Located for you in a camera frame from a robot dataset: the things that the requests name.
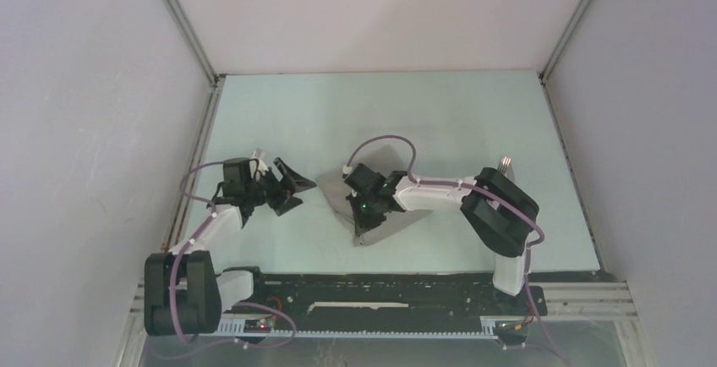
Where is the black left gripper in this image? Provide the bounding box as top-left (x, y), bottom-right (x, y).
top-left (245, 159), bottom-right (315, 217)

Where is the grey cloth napkin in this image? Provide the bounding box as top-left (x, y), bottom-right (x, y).
top-left (317, 145), bottom-right (430, 246)

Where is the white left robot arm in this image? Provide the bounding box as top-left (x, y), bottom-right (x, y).
top-left (144, 153), bottom-right (316, 337)

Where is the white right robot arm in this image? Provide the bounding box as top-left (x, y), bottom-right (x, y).
top-left (342, 163), bottom-right (539, 315)

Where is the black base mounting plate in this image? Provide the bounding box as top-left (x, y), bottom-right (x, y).
top-left (250, 273), bottom-right (547, 331)

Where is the left small circuit board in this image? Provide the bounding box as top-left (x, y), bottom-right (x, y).
top-left (243, 319), bottom-right (274, 334)

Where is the small circuit board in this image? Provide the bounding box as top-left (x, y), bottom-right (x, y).
top-left (494, 322), bottom-right (530, 335)
top-left (243, 319), bottom-right (274, 334)

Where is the right small circuit board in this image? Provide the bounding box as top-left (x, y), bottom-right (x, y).
top-left (494, 322), bottom-right (530, 335)

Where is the fork with pink handle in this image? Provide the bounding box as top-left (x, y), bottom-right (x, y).
top-left (497, 156), bottom-right (512, 176)

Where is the white slotted cable duct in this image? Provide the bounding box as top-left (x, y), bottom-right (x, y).
top-left (208, 318), bottom-right (497, 340)

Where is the left aluminium frame post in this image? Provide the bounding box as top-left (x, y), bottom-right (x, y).
top-left (162, 0), bottom-right (219, 86)

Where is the aluminium frame post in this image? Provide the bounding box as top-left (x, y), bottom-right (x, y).
top-left (162, 0), bottom-right (219, 86)
top-left (539, 0), bottom-right (594, 85)

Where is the right aluminium frame post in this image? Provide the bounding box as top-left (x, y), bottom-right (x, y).
top-left (539, 0), bottom-right (594, 85)

